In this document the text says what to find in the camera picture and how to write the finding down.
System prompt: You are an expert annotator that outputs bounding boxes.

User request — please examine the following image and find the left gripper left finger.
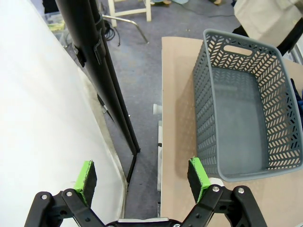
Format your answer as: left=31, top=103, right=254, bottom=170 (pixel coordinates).
left=23, top=160, right=106, bottom=227

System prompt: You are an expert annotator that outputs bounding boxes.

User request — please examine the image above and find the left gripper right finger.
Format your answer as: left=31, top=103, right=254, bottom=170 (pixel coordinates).
left=182, top=157, right=268, bottom=227

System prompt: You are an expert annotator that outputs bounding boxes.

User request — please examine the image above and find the grey plastic lattice basket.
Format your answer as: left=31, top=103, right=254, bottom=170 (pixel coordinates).
left=192, top=28, right=303, bottom=182

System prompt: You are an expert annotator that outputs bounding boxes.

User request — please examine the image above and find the white backdrop panel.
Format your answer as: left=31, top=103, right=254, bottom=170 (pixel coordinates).
left=0, top=0, right=126, bottom=227

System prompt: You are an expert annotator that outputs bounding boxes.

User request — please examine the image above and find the navy blue garment pile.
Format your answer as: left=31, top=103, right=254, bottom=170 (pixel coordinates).
left=289, top=77, right=303, bottom=114

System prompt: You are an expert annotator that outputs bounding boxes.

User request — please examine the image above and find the clear box with green contents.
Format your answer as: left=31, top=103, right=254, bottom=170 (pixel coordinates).
left=43, top=11, right=69, bottom=47

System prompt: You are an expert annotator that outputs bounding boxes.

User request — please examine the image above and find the bent chrome tube leg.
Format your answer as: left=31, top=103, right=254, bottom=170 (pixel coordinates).
left=101, top=14, right=150, bottom=44

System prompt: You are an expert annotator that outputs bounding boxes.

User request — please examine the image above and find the person in beige coat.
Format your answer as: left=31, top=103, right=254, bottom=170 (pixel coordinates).
left=232, top=0, right=303, bottom=55

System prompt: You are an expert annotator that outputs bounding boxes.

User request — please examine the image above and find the white wooden stool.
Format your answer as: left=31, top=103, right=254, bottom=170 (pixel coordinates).
left=107, top=0, right=152, bottom=27

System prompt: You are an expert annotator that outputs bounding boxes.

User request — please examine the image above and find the black cable coil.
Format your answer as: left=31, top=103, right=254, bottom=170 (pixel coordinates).
left=103, top=18, right=122, bottom=47

